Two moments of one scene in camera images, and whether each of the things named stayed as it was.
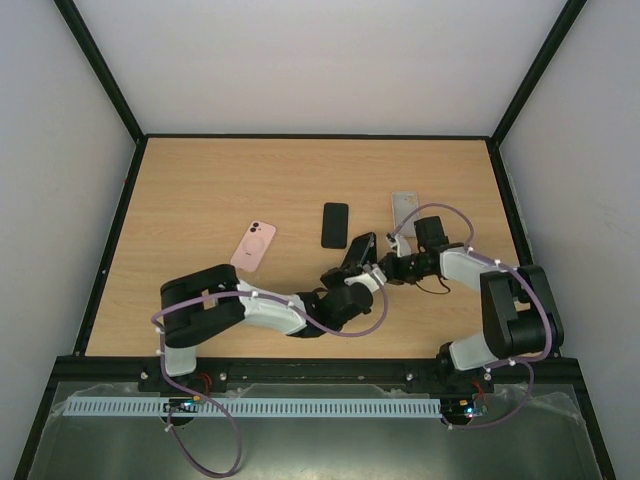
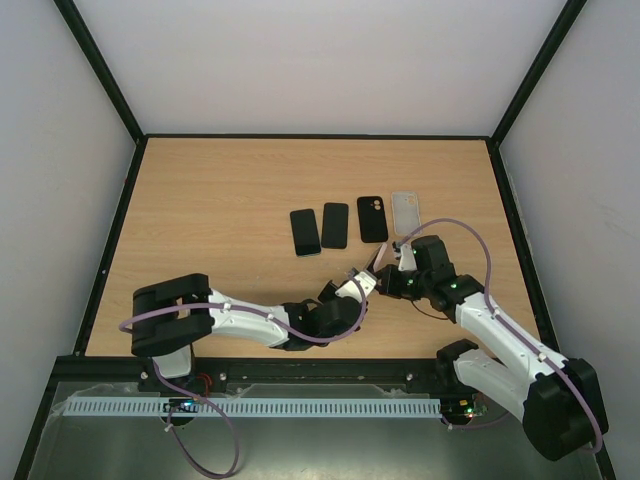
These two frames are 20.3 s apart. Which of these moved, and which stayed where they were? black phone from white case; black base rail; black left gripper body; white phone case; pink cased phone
Moved: black left gripper body; pink cased phone
Stayed: black phone from white case; black base rail; white phone case
